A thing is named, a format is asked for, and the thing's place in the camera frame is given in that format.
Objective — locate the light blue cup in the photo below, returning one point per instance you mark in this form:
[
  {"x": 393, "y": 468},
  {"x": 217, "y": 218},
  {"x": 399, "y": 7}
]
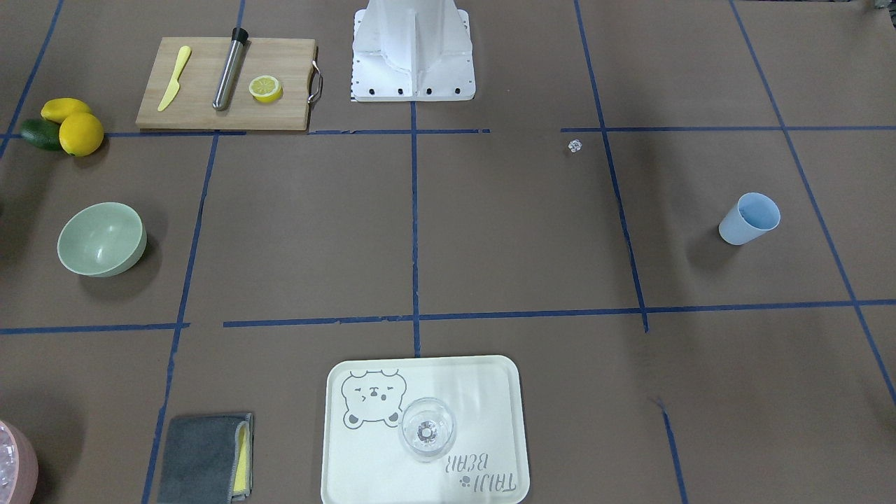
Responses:
[{"x": 753, "y": 215}]

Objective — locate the green bowl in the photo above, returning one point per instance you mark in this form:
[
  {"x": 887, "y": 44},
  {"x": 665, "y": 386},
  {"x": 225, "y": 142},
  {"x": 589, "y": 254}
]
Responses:
[{"x": 103, "y": 240}]

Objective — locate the pink bowl of ice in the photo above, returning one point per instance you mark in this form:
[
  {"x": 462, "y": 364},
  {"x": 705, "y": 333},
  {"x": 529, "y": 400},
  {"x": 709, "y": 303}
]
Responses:
[{"x": 19, "y": 467}]

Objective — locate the clear wine glass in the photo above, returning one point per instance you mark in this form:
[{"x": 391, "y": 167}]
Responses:
[{"x": 428, "y": 429}]

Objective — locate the cream bear tray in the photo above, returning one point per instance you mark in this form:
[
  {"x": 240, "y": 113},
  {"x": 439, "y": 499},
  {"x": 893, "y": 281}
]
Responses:
[{"x": 364, "y": 460}]

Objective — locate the wooden cutting board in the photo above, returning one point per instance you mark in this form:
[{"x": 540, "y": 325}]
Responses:
[{"x": 290, "y": 60}]

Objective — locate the lemon half slice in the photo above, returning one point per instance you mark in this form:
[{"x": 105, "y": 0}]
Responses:
[{"x": 265, "y": 89}]

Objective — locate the steel muddler black cap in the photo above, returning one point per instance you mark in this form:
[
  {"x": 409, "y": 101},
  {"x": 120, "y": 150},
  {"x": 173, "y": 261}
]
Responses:
[{"x": 232, "y": 66}]

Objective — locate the yellow plastic knife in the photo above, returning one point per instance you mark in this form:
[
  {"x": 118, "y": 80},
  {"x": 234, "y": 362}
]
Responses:
[{"x": 173, "y": 86}]

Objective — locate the yellow lemon front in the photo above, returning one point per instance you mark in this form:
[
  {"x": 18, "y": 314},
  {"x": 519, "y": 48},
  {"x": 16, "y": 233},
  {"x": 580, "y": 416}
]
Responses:
[{"x": 81, "y": 134}]

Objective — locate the yellow lemon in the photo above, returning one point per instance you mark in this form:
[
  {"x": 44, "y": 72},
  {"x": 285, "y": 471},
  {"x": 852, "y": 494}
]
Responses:
[
  {"x": 59, "y": 109},
  {"x": 81, "y": 134}
]

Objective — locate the yellow lemon back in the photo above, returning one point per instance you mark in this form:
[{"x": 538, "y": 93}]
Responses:
[{"x": 59, "y": 109}]

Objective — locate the green avocado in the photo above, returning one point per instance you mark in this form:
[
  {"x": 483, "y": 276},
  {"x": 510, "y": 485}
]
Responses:
[{"x": 41, "y": 133}]

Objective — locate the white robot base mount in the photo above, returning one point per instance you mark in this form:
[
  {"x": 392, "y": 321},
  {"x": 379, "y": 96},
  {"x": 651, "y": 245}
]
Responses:
[{"x": 412, "y": 51}]

